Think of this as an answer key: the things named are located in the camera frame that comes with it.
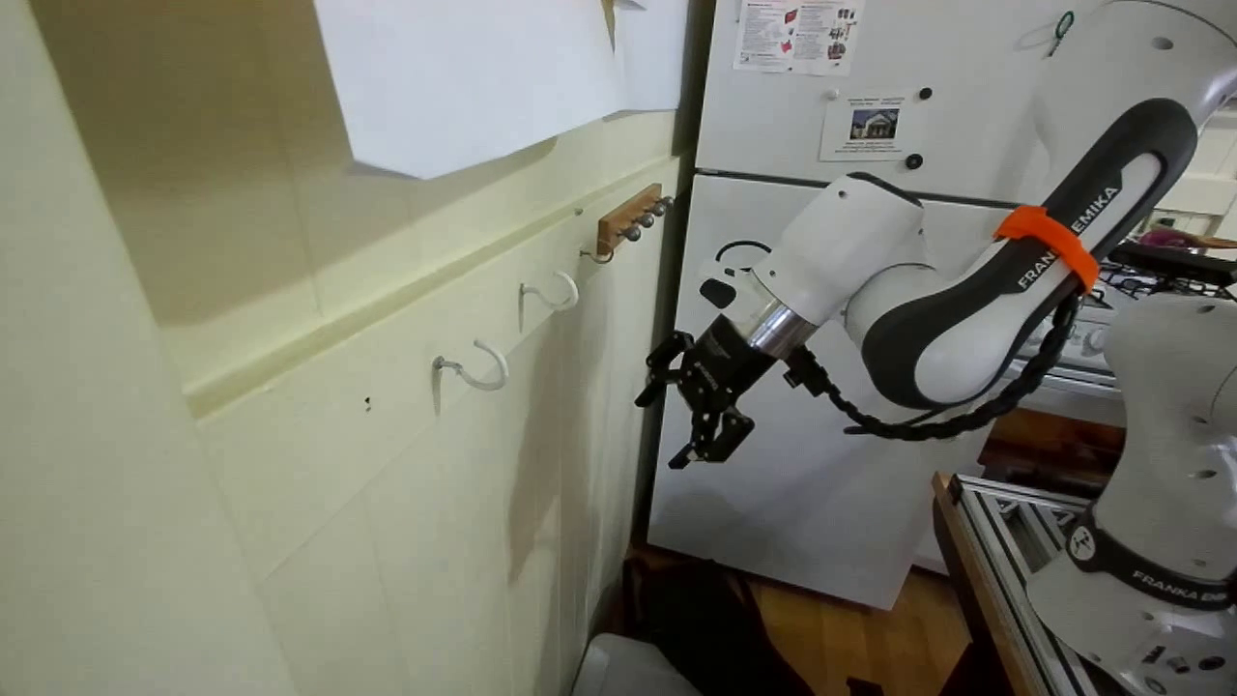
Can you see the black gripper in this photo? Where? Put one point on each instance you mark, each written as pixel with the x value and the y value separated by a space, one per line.
pixel 719 370

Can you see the black tote bag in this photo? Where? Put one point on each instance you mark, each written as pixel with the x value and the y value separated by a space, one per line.
pixel 708 618

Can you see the white refrigerator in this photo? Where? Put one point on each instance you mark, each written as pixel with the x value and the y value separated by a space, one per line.
pixel 774 527

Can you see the wooden peg rack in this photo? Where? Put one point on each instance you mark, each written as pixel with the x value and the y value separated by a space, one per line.
pixel 625 219

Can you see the round black fridge magnet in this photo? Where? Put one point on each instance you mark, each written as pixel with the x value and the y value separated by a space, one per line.
pixel 914 163

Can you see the photo fridge sticker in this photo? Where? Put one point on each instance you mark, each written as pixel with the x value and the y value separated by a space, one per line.
pixel 867 123

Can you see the small white paper sheet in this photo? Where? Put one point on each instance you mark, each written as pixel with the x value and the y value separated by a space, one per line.
pixel 652 53

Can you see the white kitchen stove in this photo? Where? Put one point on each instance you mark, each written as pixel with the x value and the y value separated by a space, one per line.
pixel 1048 447

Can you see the red printed fridge sticker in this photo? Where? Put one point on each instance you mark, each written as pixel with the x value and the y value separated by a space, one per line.
pixel 793 33

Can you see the large white paper sheet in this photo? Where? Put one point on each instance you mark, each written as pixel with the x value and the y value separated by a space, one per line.
pixel 465 78

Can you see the small black scissors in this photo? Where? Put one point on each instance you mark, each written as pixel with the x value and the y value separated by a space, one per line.
pixel 1061 33

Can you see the aluminium frame robot table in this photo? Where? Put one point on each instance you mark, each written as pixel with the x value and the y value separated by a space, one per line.
pixel 990 542

